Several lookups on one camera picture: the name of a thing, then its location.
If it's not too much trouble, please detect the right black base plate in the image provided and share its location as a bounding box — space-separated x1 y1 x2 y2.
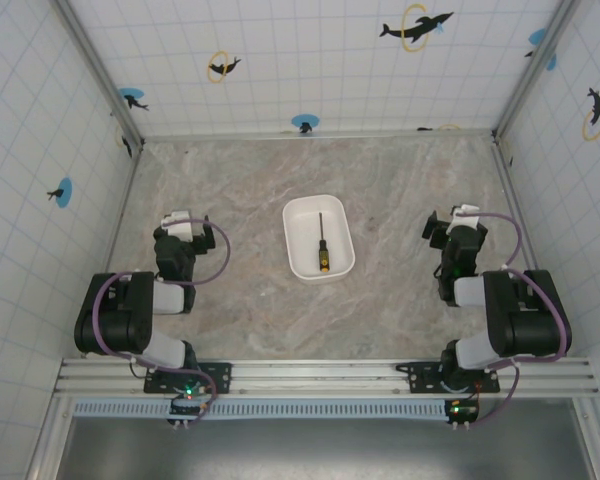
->
395 360 502 395

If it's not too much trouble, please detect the white slotted cable duct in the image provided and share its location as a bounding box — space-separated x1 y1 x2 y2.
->
71 398 452 420

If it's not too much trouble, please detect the aluminium frame bar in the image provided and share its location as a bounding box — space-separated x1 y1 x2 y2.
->
140 128 497 142

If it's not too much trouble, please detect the small dolphin ring sticker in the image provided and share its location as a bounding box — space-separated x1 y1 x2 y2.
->
115 123 134 160

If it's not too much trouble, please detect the white plastic bin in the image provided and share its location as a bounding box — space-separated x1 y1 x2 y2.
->
281 194 357 286

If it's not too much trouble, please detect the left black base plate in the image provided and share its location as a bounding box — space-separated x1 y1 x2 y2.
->
143 361 233 395

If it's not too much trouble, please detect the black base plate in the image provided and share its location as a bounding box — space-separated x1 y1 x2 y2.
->
143 361 233 395
395 360 502 395

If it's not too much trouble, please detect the blue oval dolphin sticker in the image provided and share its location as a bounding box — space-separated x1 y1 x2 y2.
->
290 113 321 136
523 27 550 59
46 176 75 209

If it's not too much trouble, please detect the aluminium mounting rail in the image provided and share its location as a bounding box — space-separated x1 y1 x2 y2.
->
53 356 600 400

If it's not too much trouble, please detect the aluminium frame post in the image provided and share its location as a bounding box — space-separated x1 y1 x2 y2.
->
493 0 580 138
53 0 146 147

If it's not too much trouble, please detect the black yellow screwdriver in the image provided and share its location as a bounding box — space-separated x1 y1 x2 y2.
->
315 211 332 274

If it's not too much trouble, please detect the upright dolphin ring sticker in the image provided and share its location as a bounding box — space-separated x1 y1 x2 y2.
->
581 86 600 143

